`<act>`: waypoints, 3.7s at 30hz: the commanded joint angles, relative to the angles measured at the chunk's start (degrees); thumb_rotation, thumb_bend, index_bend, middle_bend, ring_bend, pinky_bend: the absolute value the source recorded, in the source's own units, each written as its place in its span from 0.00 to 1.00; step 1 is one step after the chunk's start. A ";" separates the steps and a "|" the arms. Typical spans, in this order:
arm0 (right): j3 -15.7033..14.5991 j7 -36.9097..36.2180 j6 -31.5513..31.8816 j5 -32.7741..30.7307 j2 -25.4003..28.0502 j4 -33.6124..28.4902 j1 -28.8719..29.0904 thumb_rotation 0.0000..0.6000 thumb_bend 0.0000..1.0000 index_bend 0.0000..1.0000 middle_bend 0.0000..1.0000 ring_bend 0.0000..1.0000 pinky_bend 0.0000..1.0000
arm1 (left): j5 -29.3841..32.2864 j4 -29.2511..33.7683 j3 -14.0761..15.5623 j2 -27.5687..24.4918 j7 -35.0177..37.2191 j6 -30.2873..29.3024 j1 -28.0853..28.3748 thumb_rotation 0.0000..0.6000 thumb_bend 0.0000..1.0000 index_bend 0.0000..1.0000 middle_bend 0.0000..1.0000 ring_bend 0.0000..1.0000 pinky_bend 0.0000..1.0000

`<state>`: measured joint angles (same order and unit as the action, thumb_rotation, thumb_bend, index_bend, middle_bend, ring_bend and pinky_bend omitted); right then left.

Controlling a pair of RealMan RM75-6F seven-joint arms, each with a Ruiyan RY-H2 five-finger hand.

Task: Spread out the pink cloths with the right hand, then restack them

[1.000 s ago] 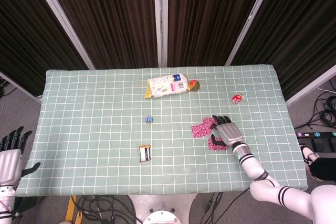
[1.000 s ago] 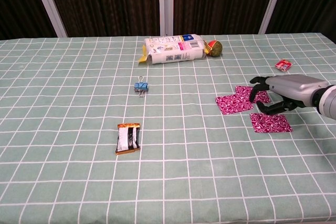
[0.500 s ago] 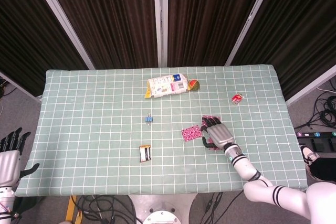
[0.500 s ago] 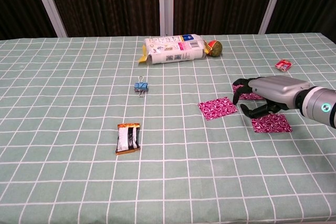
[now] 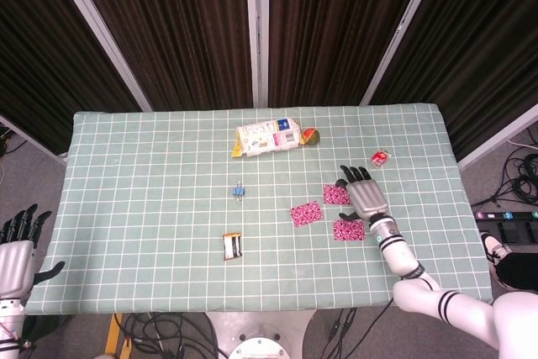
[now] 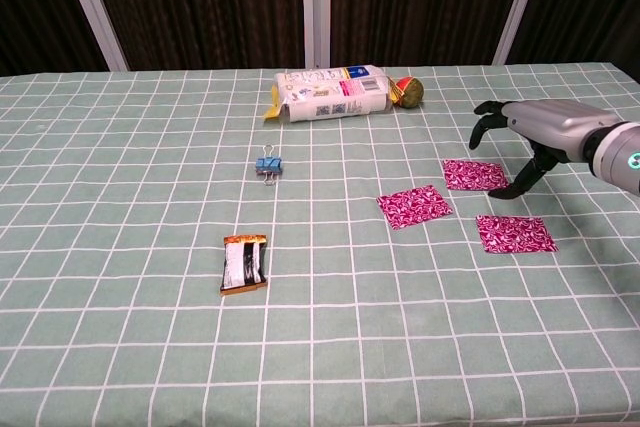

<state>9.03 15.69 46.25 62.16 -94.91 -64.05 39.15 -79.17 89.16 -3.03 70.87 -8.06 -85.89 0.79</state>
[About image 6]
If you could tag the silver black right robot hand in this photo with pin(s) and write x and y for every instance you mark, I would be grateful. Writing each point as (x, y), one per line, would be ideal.
(555, 129)

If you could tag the magenta patterned packet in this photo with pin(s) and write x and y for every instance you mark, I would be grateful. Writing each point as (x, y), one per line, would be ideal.
(414, 205)
(515, 233)
(472, 174)

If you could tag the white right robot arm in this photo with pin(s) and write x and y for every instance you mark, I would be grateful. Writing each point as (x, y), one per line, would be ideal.
(617, 157)

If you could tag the dark brown partition panel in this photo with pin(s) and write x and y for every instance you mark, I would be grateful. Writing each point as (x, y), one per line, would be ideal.
(590, 2)
(35, 7)
(200, 7)
(420, 2)

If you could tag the red and green ball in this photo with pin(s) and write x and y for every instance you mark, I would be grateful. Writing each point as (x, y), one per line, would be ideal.
(411, 92)

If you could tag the white snack bag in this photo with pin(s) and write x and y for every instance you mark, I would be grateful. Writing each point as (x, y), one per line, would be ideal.
(330, 94)

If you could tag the blue binder clip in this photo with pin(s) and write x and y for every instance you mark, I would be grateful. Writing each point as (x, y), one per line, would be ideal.
(270, 166)

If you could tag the black white snack bar packet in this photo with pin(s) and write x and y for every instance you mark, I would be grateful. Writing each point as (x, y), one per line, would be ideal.
(243, 264)

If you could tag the green checked tablecloth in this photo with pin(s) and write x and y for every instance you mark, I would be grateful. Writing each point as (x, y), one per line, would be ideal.
(150, 347)

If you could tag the white partition frame post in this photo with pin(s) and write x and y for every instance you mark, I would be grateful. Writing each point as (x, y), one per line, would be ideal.
(316, 7)
(520, 2)
(92, 7)

